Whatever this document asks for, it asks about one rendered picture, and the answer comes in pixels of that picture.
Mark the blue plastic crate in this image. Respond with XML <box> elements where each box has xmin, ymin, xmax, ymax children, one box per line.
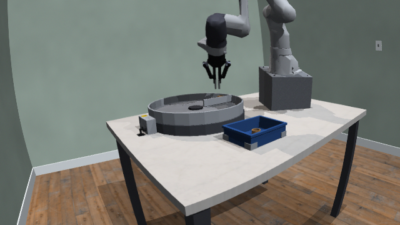
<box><xmin>222</xmin><ymin>116</ymin><xmax>286</xmax><ymax>151</ymax></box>

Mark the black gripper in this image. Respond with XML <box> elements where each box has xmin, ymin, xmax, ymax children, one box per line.
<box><xmin>203</xmin><ymin>54</ymin><xmax>231</xmax><ymax>89</ymax></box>

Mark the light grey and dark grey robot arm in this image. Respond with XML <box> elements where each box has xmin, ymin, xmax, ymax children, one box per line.
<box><xmin>197</xmin><ymin>0</ymin><xmax>302</xmax><ymax>76</ymax></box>

